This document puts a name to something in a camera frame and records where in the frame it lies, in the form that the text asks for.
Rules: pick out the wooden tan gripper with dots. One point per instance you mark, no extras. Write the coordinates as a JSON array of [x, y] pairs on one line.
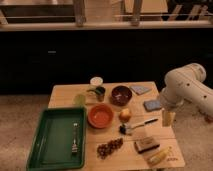
[[167, 118]]

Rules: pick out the dark brown bowl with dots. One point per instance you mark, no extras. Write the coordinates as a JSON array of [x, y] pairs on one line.
[[121, 95]]

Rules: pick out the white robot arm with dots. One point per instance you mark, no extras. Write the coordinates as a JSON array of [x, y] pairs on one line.
[[186, 83]]

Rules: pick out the blue sponge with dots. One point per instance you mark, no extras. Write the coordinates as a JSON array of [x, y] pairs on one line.
[[152, 105]]

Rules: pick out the yellow apple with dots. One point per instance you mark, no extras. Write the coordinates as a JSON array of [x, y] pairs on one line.
[[125, 115]]

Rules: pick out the orange bowl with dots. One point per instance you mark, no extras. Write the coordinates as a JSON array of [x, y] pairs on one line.
[[100, 116]]

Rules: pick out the bunch of dark grapes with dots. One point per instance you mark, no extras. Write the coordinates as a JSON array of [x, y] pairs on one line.
[[108, 148]]

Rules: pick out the dark green mug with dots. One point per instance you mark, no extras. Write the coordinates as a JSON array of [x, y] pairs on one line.
[[100, 93]]

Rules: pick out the white cup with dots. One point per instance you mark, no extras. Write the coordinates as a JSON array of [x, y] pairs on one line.
[[96, 81]]

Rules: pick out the metal fork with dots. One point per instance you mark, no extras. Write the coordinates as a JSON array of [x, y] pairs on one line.
[[74, 144]]

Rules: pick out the green plastic tray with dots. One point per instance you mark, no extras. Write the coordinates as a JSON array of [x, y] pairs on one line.
[[52, 142]]

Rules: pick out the black handled dish brush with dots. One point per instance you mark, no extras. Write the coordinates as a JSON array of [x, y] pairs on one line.
[[127, 129]]

